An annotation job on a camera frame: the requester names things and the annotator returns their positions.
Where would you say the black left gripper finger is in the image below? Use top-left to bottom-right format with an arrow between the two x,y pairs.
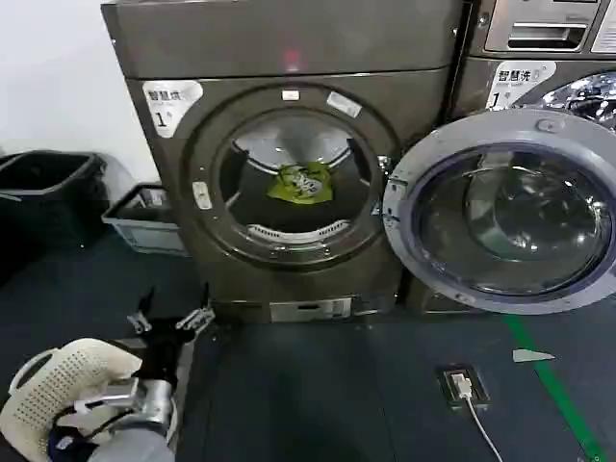
174,282 -> 217,333
126,286 -> 156,334

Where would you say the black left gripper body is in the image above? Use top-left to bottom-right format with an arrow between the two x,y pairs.
138,316 -> 194,387

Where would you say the grey plastic crate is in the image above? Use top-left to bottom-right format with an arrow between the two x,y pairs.
101,183 -> 190,257

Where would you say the white perforated laundry basket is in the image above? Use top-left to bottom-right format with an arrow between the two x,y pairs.
0,336 -> 144,448

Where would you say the black plastic bin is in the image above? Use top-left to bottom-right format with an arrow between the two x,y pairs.
0,150 -> 110,286

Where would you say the green printed garment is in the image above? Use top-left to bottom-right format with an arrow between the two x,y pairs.
266,162 -> 335,207

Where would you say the floor power socket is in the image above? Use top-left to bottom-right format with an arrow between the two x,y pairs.
434,363 -> 492,412

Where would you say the grey front-loading dryer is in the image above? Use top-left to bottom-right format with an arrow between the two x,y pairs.
100,0 -> 476,324

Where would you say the round glass dryer door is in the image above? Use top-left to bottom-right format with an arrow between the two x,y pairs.
382,107 -> 616,317

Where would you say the white triangular floor sticker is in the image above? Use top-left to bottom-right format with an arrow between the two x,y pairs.
511,347 -> 556,364

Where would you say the green floor tape line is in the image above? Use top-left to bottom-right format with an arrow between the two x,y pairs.
502,313 -> 608,462

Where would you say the grey washing machine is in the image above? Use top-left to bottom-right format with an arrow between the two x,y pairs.
402,0 -> 616,315

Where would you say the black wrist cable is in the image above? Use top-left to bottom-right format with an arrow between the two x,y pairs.
46,406 -> 105,456

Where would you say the white power cable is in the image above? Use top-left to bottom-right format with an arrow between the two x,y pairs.
450,374 -> 512,462

